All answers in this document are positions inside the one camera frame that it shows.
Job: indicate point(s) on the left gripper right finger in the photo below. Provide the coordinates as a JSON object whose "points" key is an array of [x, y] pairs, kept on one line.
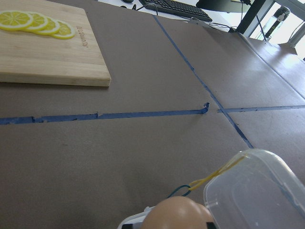
{"points": [[210, 225]]}

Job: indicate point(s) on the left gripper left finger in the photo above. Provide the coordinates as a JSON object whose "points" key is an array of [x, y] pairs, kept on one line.
{"points": [[127, 226]]}

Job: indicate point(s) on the brown egg from bowl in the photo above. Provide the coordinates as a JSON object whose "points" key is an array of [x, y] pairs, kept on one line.
{"points": [[178, 213]]}

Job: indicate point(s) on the clear plastic egg box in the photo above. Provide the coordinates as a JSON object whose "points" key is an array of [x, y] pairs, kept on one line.
{"points": [[261, 192]]}

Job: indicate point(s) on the yellow rubber band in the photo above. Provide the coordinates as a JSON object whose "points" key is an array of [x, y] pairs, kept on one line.
{"points": [[197, 183]]}

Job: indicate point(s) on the wooden cutting board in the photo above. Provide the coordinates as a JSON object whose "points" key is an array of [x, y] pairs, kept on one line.
{"points": [[30, 58]]}

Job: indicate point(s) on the lemon slice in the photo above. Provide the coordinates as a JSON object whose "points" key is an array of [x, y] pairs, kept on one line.
{"points": [[14, 20], [40, 21], [52, 27], [66, 31]]}

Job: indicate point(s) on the black keyboard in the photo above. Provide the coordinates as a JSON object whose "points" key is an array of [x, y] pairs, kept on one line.
{"points": [[176, 8]]}

